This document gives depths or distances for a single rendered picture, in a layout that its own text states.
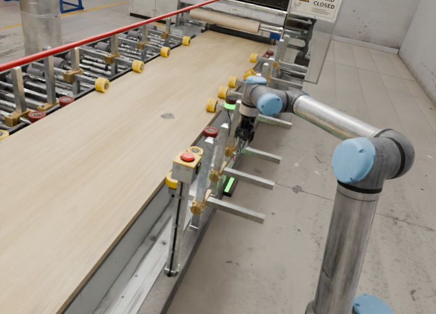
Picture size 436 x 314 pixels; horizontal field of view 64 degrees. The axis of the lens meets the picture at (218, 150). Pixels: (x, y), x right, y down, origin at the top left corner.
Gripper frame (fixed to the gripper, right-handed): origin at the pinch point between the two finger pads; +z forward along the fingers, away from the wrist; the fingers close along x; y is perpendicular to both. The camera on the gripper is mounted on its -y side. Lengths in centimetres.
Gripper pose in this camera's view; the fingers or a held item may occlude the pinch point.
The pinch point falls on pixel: (241, 148)
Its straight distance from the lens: 169.8
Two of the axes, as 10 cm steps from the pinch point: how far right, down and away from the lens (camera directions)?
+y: -2.9, 4.5, -8.4
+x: 9.4, 2.9, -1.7
